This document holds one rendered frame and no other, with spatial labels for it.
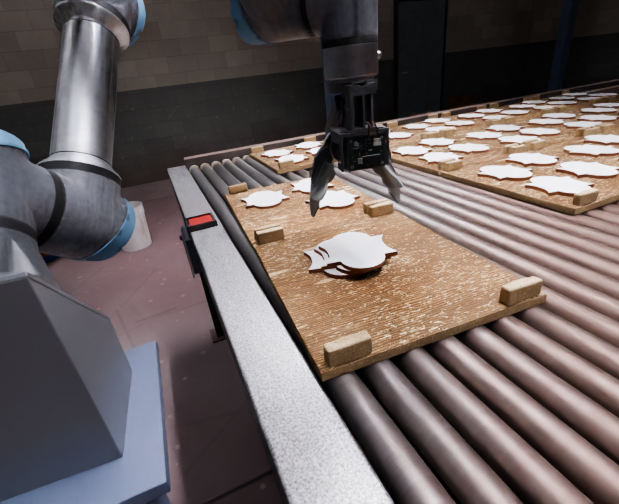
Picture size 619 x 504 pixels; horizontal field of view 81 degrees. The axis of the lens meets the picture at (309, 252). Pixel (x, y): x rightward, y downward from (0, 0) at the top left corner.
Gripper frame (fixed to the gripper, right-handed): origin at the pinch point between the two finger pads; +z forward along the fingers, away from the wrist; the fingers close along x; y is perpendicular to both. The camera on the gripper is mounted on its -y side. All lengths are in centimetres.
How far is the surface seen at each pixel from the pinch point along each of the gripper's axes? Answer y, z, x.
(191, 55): -530, -56, -74
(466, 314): 20.1, 10.0, 9.5
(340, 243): -2.8, 7.4, -2.3
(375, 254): 3.7, 7.4, 2.3
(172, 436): -50, 104, -66
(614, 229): 2, 12, 51
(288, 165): -78, 9, -3
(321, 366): 24.1, 10.0, -11.7
